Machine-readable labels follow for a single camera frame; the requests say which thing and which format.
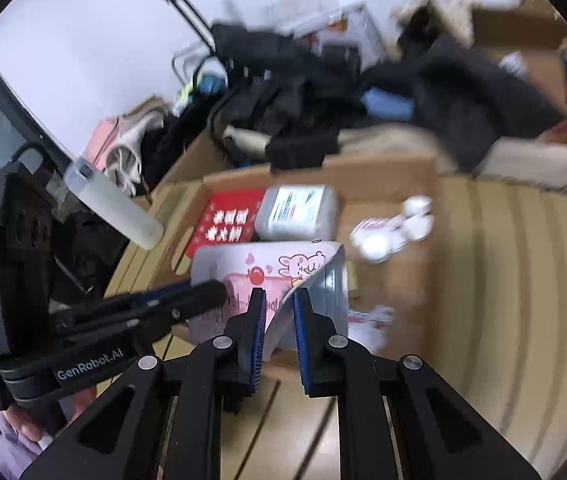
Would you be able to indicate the brown cardboard box right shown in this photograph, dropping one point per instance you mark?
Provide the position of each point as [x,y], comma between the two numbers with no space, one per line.
[527,43]

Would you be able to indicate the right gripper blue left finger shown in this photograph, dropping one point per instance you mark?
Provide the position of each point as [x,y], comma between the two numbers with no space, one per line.
[247,331]

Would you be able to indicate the pink cloth in box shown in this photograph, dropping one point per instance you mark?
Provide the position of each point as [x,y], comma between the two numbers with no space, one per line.
[105,133]

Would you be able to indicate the black jacket on box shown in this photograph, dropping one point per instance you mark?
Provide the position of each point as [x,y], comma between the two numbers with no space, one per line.
[465,99]

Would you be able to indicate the pink and white notebook case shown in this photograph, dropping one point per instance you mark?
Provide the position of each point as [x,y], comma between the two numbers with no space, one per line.
[278,268]

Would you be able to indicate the person's left hand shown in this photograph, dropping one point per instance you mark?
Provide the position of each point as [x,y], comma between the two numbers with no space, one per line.
[24,424]

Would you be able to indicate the open brown cardboard tray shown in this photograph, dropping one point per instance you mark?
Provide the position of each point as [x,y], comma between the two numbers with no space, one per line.
[342,231]

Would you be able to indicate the red box with white text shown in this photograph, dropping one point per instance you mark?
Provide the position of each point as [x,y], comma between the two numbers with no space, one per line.
[229,218]

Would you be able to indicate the white thermos bottle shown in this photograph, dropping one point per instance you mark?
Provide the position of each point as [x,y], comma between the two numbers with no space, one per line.
[97,192]

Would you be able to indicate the white plastic lotion bottle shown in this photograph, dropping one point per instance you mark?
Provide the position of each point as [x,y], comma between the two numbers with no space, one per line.
[298,212]

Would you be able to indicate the brown cardboard box left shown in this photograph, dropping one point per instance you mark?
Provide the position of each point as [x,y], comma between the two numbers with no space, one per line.
[200,159]

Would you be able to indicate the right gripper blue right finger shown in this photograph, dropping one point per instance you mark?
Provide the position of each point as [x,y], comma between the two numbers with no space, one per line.
[318,371]

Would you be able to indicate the brown cardboard box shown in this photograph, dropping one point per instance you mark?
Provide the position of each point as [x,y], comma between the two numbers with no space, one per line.
[200,159]
[527,43]

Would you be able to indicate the black clothes pile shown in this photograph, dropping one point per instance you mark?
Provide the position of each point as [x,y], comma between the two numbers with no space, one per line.
[285,105]

